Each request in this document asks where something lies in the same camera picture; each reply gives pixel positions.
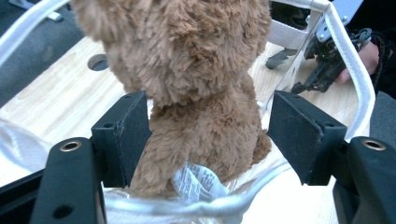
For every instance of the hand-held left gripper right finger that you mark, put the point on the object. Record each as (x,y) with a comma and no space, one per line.
(303,137)

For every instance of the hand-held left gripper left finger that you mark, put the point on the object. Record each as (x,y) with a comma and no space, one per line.
(121,140)

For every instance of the brown teddy bear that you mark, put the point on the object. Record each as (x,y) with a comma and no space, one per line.
(193,93)

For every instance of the white metal desk frame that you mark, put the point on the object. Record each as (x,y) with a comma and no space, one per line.
(46,12)

